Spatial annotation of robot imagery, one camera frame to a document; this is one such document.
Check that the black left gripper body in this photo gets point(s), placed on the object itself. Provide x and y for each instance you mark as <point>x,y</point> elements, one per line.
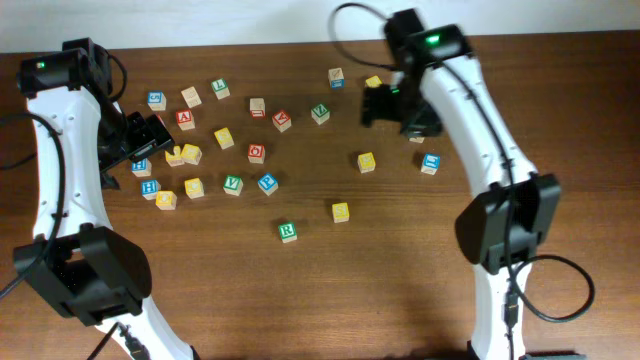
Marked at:
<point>131,137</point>

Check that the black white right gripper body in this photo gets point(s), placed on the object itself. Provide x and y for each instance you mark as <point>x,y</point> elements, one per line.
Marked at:
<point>389,104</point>

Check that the green Z letter block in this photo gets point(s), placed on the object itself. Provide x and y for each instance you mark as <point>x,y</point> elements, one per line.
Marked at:
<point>320,113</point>

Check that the yellow E letter block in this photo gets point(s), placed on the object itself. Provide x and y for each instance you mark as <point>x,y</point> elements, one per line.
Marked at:
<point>366,162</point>

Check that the yellow S letter block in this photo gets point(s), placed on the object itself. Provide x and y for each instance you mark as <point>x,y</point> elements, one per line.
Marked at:
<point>340,212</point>

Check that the green R letter block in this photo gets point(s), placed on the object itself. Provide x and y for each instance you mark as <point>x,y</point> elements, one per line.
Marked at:
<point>287,232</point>

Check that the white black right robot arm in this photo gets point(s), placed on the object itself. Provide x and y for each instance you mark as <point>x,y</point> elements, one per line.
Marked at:
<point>438,87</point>

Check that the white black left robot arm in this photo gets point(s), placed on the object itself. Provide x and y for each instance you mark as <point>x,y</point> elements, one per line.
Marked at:
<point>76,262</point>

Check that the yellow block top right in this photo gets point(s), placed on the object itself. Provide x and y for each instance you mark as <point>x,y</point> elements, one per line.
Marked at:
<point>373,82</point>

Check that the blue H block upper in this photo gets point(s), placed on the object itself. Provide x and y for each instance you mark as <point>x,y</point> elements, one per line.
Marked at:
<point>142,168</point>

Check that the blue h block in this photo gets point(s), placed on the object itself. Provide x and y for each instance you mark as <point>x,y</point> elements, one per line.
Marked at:
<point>142,168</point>
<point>150,188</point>

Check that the blue H block lower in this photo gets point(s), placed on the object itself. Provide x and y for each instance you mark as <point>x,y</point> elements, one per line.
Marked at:
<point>150,188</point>

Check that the blue S letter block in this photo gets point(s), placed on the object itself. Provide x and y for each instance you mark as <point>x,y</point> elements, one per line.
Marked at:
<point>157,101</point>

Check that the blue side wooden block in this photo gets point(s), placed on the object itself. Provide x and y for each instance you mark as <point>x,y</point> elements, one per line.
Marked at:
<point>336,78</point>

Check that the yellow block left pair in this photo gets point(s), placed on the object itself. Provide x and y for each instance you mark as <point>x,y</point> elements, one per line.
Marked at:
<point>173,157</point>

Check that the red A letter block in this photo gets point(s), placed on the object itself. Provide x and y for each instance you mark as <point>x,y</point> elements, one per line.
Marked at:
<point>185,120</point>

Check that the yellow O letter block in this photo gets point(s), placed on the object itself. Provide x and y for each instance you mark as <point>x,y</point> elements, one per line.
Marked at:
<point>166,200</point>

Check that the yellow G letter block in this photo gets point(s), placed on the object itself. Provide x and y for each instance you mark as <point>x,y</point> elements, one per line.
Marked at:
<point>191,154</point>

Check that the plain wooden block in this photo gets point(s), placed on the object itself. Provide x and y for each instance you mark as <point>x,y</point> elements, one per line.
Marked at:
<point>191,97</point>

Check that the blue E letter block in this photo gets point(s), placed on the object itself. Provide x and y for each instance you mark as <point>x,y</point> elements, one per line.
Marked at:
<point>430,164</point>

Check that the yellow C letter block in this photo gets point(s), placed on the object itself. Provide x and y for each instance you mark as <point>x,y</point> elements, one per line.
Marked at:
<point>194,188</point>

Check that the yellow S block left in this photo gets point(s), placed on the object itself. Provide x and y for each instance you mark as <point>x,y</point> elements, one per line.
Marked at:
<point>224,138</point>

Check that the red A block tilted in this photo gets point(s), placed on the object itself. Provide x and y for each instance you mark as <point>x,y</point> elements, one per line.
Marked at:
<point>282,120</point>

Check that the green L letter block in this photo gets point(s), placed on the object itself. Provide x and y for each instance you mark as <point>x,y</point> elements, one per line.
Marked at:
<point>220,88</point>

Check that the green V letter block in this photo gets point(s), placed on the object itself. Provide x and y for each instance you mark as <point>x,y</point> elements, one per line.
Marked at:
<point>233,185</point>

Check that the red I letter block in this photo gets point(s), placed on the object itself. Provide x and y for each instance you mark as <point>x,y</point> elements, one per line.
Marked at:
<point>257,107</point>

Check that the red O letter block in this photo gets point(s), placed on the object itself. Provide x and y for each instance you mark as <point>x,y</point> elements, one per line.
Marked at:
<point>256,153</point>

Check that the blue P letter block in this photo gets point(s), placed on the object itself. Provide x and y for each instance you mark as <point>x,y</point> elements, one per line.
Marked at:
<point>268,184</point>

